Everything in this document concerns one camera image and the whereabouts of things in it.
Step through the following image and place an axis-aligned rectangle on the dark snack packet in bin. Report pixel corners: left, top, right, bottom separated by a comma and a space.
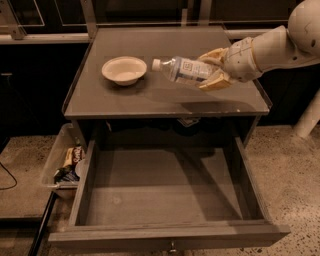
54, 165, 80, 183

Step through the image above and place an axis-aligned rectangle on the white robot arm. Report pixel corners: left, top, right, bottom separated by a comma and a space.
198, 0, 320, 91

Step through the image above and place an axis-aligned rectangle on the white paper bowl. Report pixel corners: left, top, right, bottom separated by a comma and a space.
101, 56, 147, 86

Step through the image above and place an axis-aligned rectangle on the grey open top drawer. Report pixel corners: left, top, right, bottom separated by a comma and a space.
49, 137, 290, 253

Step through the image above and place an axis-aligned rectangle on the black cable on floor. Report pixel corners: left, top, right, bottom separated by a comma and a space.
0, 161, 18, 191

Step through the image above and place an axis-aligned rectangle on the metal drawer knob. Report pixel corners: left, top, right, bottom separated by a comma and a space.
168, 242, 177, 253

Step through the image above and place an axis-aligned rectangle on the grey metal railing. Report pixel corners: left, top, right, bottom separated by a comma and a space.
0, 0, 296, 40

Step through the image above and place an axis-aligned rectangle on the grey cabinet counter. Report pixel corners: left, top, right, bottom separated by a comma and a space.
63, 26, 271, 141

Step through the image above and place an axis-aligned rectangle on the clear plastic storage bin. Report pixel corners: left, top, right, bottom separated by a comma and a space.
41, 123, 85, 199

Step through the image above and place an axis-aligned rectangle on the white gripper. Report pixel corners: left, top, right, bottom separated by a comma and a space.
198, 37, 262, 91

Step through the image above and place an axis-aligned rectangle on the blue plastic water bottle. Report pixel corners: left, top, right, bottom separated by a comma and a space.
152, 56, 217, 85

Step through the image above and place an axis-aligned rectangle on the snack bag in bin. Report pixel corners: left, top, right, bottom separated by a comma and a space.
63, 146, 85, 167

